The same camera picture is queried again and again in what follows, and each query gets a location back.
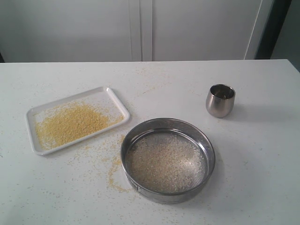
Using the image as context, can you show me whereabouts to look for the round steel mesh sieve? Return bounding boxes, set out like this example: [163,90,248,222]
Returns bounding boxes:
[120,118,216,204]

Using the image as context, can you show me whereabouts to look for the white rice grains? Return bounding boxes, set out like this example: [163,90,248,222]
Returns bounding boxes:
[125,133,206,193]

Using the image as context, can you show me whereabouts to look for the small stainless steel cup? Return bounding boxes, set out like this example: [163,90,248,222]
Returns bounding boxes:
[206,84,236,118]

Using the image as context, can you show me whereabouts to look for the yellow grain pile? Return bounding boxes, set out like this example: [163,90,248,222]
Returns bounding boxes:
[35,102,124,150]

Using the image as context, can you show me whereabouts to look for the white rectangular plastic tray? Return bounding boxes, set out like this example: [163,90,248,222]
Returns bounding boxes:
[26,87,130,156]

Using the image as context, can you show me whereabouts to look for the white cabinet doors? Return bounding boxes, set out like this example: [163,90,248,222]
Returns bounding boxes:
[0,0,273,62]

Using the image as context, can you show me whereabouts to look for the dark door frame post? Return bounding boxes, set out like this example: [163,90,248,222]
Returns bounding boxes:
[255,0,292,60]

